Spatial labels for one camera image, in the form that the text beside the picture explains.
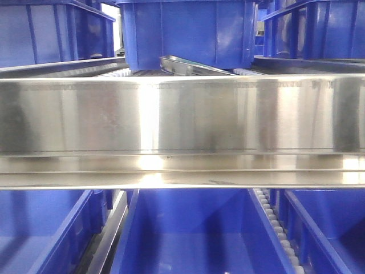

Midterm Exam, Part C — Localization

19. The dark blue bin lower middle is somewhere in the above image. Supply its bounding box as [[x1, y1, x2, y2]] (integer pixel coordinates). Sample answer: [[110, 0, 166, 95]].
[[111, 188, 294, 273]]

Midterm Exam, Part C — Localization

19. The dark blue bin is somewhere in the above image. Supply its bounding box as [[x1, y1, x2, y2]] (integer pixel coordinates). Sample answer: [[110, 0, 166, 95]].
[[1, 1, 115, 67], [116, 1, 257, 70], [111, 188, 294, 273], [263, 1, 364, 59], [270, 189, 364, 273], [1, 190, 113, 273]]

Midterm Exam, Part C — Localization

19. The dark blue bin upper middle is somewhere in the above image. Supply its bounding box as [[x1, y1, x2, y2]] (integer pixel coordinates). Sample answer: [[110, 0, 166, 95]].
[[116, 1, 257, 70]]

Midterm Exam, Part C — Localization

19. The white roller track strip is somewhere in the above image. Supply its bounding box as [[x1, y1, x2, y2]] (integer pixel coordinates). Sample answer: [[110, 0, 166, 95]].
[[253, 188, 305, 274]]

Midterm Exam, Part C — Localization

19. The dark blue bin upper right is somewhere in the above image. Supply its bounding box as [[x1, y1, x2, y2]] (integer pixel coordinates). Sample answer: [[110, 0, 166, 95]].
[[263, 1, 364, 59]]

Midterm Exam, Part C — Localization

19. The dark blue bin lower right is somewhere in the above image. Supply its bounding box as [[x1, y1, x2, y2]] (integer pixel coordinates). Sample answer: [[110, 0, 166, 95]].
[[270, 189, 364, 273]]

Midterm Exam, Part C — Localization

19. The dark blue bin lower left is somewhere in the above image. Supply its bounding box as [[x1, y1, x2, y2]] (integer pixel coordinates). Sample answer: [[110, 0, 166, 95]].
[[1, 190, 113, 273]]

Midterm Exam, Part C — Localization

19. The dark blue bin upper left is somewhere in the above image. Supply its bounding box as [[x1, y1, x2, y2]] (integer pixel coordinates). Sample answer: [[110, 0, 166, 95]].
[[1, 1, 115, 67]]

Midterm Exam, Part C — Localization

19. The stainless steel shelf rail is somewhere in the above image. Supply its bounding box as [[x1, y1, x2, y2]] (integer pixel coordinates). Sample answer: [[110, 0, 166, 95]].
[[1, 74, 364, 190]]

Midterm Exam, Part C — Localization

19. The steel lane divider rail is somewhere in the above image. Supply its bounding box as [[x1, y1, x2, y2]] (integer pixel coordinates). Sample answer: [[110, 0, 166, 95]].
[[85, 191, 128, 273]]

